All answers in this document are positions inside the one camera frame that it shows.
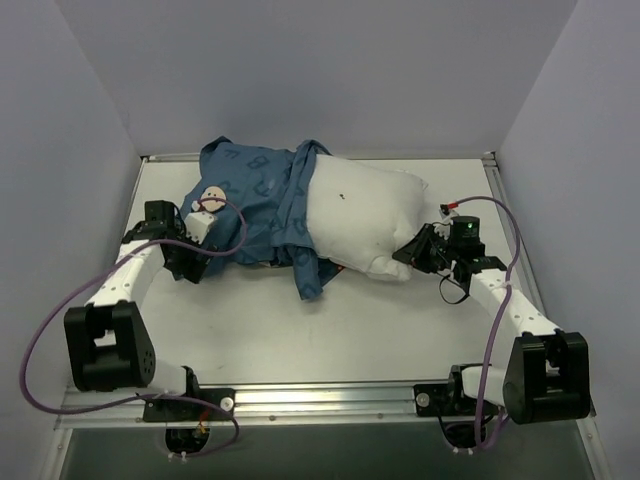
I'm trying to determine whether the white pillow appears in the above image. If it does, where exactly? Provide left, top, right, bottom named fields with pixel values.
left=306, top=154, right=427, bottom=282

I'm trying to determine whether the blue cartoon pillowcase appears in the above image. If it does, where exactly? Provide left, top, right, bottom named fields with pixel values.
left=181, top=137, right=339, bottom=300

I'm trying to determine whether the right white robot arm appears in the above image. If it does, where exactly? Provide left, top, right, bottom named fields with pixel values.
left=393, top=216, right=591, bottom=425

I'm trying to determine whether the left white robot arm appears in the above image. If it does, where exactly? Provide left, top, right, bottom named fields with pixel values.
left=64, top=200, right=216, bottom=419

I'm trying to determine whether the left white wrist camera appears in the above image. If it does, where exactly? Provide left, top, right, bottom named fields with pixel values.
left=184, top=211, right=217, bottom=245

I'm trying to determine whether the aluminium right side rail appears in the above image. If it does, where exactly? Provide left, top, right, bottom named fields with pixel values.
left=481, top=152, right=563, bottom=335

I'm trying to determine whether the aluminium rail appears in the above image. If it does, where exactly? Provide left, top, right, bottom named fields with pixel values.
left=56, top=370, right=506, bottom=429
left=481, top=152, right=563, bottom=335

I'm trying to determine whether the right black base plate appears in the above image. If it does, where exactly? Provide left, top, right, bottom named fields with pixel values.
left=412, top=382, right=477, bottom=418

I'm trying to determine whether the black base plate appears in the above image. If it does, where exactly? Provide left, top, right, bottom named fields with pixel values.
left=412, top=382, right=477, bottom=418
left=142, top=387, right=236, bottom=423

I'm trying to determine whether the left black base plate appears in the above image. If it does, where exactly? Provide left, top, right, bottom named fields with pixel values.
left=142, top=387, right=236, bottom=423

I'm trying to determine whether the aluminium front rail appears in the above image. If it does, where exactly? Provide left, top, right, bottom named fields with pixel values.
left=56, top=370, right=506, bottom=429

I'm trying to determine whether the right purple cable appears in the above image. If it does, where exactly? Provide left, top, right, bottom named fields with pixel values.
left=439, top=195, right=521, bottom=451

